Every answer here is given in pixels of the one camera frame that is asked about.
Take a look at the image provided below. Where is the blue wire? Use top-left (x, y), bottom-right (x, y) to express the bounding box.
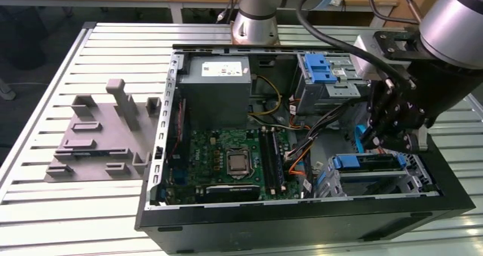
top-left (353, 123), bottom-right (377, 155)

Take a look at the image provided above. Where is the hard disk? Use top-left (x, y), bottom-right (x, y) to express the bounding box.
top-left (331, 153), bottom-right (407, 173)

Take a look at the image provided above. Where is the grey metal disk bay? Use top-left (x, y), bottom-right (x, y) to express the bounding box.
top-left (316, 151), bottom-right (435, 198)

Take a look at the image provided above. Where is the grey metal drive cage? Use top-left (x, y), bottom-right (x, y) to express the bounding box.
top-left (292, 52), bottom-right (377, 118)

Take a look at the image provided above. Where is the wooden cabinet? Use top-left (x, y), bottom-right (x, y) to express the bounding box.
top-left (384, 0), bottom-right (449, 28)

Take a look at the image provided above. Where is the blue plastic drive latch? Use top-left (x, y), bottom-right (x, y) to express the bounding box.
top-left (304, 53), bottom-right (343, 84)

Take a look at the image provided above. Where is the black RAM stick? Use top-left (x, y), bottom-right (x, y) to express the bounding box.
top-left (259, 127), bottom-right (279, 195)

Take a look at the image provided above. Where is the CPU socket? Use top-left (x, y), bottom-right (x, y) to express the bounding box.
top-left (224, 146), bottom-right (255, 181)

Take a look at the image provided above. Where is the silver CPU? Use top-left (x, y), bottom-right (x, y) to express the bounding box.
top-left (228, 154), bottom-right (251, 172)

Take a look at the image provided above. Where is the grey power supply unit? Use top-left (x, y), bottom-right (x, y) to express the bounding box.
top-left (176, 55), bottom-right (252, 130)

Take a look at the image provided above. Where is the black PC case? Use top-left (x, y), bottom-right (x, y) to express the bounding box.
top-left (135, 43), bottom-right (476, 254)

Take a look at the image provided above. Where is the green motherboard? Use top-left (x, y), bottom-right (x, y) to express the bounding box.
top-left (165, 127), bottom-right (303, 203)

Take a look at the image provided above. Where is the black graphics card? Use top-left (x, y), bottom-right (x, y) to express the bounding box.
top-left (195, 184), bottom-right (261, 203)

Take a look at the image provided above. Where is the grey parts rack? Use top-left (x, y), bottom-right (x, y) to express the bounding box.
top-left (44, 78), bottom-right (164, 183)

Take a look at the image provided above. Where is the RAM stick with blue label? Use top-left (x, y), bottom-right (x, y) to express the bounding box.
top-left (73, 150), bottom-right (111, 157)

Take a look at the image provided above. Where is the dark chair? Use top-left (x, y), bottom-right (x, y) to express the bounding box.
top-left (0, 5), bottom-right (51, 71)

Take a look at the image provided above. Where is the grey metal stand foot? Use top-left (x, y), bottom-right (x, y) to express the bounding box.
top-left (0, 77), bottom-right (16, 101)

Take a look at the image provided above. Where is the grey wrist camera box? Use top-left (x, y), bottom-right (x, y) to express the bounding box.
top-left (352, 34), bottom-right (383, 81)

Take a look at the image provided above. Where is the black wire bundle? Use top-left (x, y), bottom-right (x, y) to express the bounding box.
top-left (285, 95), bottom-right (371, 155)

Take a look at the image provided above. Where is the thin black cable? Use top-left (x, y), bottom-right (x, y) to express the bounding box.
top-left (367, 0), bottom-right (421, 24)

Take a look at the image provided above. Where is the thick black cable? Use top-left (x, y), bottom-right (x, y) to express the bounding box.
top-left (295, 0), bottom-right (417, 90)

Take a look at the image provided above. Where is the yellow wire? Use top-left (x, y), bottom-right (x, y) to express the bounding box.
top-left (248, 74), bottom-right (283, 117)

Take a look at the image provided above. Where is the orange wire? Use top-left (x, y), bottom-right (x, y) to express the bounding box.
top-left (288, 142), bottom-right (315, 178)

